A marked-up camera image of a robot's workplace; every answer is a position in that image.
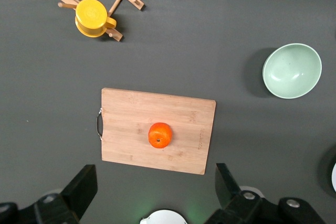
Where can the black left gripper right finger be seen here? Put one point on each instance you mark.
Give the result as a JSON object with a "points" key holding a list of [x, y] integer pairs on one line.
{"points": [[228, 195]]}

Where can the bamboo cutting board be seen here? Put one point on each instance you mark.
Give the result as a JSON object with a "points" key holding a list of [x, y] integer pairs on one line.
{"points": [[126, 129]]}

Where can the orange fruit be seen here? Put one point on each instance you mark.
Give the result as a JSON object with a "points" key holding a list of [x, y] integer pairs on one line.
{"points": [[160, 135]]}

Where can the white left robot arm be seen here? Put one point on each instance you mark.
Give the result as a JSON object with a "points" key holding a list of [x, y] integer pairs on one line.
{"points": [[162, 217]]}

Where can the yellow cup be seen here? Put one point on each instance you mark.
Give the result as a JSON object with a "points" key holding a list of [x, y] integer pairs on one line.
{"points": [[90, 14]]}

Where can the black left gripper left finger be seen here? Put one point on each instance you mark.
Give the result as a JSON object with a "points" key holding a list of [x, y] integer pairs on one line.
{"points": [[78, 190]]}

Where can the pale green bowl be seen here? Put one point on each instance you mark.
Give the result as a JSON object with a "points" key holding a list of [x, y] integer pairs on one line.
{"points": [[292, 70]]}

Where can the white round plate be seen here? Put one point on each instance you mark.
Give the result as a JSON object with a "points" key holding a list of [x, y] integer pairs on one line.
{"points": [[334, 178]]}

